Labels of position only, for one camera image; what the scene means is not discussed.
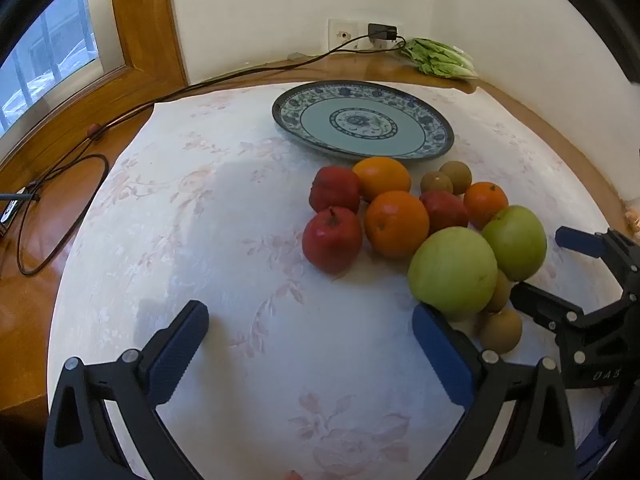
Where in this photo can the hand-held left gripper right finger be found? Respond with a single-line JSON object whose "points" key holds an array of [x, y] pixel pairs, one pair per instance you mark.
{"points": [[442, 360]]}

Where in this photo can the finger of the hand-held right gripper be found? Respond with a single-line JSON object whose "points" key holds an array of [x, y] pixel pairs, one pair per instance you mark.
{"points": [[542, 306], [577, 240]]}

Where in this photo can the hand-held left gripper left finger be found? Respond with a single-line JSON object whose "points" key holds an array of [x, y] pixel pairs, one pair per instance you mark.
{"points": [[177, 355]]}

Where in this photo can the small brown round fruit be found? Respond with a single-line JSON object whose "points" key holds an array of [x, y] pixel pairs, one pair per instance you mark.
{"points": [[455, 174], [501, 294], [500, 331], [436, 182]]}

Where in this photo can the small green apple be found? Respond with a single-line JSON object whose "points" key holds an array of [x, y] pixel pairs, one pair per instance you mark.
{"points": [[515, 242]]}

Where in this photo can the large green apple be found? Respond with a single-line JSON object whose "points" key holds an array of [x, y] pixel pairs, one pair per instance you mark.
{"points": [[452, 272]]}

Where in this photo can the orange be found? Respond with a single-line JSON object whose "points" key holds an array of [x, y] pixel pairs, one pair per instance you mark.
{"points": [[486, 202], [382, 177], [396, 224]]}

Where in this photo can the red apple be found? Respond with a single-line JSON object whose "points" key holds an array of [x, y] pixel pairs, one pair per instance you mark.
{"points": [[331, 240], [335, 189], [445, 210]]}

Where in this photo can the blue patterned ceramic plate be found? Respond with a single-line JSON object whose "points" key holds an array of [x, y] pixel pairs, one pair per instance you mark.
{"points": [[362, 122]]}

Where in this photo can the white floral tablecloth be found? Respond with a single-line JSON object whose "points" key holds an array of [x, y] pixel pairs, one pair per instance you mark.
{"points": [[225, 240]]}

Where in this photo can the white power strip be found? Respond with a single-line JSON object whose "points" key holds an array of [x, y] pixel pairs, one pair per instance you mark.
{"points": [[10, 210]]}

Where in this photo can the bagged green lettuce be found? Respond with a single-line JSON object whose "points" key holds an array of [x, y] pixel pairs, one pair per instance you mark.
{"points": [[440, 60]]}

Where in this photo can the black plug-in charger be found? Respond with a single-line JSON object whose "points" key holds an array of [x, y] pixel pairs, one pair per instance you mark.
{"points": [[382, 31]]}

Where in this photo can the barred glass window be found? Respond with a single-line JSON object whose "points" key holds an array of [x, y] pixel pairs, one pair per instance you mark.
{"points": [[50, 60]]}

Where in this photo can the white power wall socket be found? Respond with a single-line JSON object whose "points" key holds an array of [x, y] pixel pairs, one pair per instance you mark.
{"points": [[381, 46]]}

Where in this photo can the white coaxial wall socket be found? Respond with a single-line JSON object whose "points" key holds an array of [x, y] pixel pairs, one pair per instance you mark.
{"points": [[343, 35]]}

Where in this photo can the wooden window frame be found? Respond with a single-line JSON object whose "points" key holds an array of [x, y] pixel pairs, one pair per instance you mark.
{"points": [[145, 20]]}

